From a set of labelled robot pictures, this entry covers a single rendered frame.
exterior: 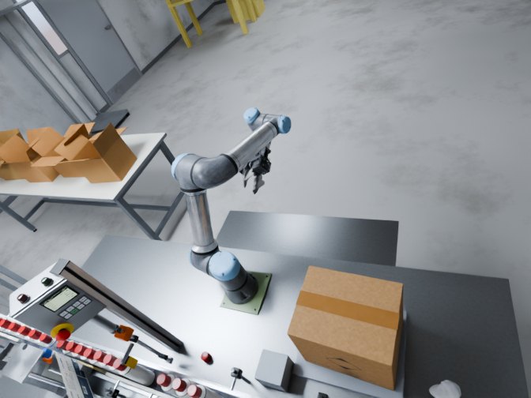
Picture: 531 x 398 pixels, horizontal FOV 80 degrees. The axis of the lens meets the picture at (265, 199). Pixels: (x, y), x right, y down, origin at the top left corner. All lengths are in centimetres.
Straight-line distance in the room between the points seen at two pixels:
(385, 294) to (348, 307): 12
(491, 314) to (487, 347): 12
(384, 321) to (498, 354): 44
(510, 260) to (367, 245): 123
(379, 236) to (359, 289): 50
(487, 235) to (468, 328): 133
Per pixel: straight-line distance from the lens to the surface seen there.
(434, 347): 130
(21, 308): 113
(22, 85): 607
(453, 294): 139
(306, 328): 103
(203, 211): 129
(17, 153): 370
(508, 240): 260
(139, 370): 140
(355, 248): 148
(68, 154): 292
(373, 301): 104
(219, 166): 114
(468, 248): 251
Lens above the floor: 206
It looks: 44 degrees down
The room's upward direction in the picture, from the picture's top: 25 degrees counter-clockwise
